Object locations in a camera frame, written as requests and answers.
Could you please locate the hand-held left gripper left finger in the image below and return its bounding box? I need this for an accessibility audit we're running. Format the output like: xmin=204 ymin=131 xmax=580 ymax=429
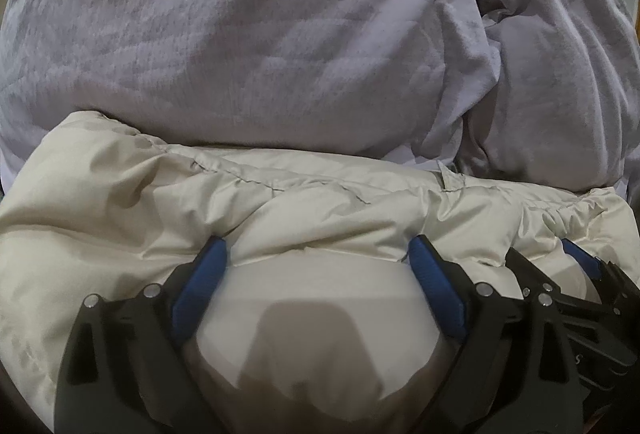
xmin=54 ymin=235 xmax=230 ymax=434

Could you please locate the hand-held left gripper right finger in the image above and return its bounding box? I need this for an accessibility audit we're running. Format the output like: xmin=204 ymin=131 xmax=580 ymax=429
xmin=407 ymin=234 xmax=586 ymax=434

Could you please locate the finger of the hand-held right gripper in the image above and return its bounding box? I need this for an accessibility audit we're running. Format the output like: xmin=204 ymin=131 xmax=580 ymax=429
xmin=560 ymin=238 xmax=640 ymax=315
xmin=505 ymin=247 xmax=557 ymax=301

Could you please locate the beige puffer jacket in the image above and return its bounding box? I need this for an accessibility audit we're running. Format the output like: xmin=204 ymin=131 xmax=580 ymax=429
xmin=0 ymin=111 xmax=640 ymax=434

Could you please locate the purple duvet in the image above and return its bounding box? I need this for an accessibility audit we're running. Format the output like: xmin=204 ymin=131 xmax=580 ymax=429
xmin=0 ymin=0 xmax=640 ymax=195

